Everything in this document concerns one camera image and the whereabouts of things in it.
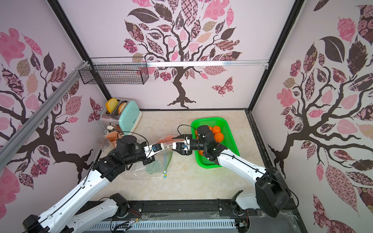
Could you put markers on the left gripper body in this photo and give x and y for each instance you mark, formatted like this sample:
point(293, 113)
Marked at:
point(146, 161)

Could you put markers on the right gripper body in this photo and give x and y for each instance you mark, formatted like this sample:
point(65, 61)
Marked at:
point(180, 141)

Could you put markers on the blue-zip clear bag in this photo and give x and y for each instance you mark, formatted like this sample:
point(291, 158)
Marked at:
point(136, 172)

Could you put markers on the orange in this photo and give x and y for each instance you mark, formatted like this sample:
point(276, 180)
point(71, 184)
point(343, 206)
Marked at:
point(216, 129)
point(219, 137)

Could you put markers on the green-zip bag of oranges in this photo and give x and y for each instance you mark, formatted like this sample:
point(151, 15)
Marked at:
point(158, 169)

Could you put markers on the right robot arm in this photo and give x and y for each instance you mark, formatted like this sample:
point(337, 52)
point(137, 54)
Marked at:
point(271, 192)

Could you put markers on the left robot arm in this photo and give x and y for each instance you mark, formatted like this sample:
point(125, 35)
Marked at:
point(63, 217)

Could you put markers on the pink ceramic mug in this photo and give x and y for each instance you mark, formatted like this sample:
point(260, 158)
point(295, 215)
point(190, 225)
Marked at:
point(113, 136)

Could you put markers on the mint green toaster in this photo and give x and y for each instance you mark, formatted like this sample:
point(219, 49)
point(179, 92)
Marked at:
point(124, 119)

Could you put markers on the clear glass cup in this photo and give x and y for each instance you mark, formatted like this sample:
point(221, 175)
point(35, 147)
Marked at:
point(104, 143)

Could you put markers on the yellow toast slice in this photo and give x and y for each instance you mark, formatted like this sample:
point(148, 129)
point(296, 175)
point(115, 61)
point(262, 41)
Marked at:
point(111, 104)

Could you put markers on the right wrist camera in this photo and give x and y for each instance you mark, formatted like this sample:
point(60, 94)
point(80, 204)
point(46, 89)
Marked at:
point(180, 148)

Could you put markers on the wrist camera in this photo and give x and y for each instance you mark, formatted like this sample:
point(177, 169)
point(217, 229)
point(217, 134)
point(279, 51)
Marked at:
point(180, 148)
point(154, 149)

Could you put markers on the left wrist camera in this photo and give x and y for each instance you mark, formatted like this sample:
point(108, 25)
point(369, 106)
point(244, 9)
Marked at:
point(154, 149)

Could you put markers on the white cable duct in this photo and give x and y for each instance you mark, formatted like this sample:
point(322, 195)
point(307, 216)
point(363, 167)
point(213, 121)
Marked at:
point(161, 225)

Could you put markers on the black wire wall basket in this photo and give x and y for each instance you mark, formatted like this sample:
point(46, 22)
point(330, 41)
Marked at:
point(116, 70)

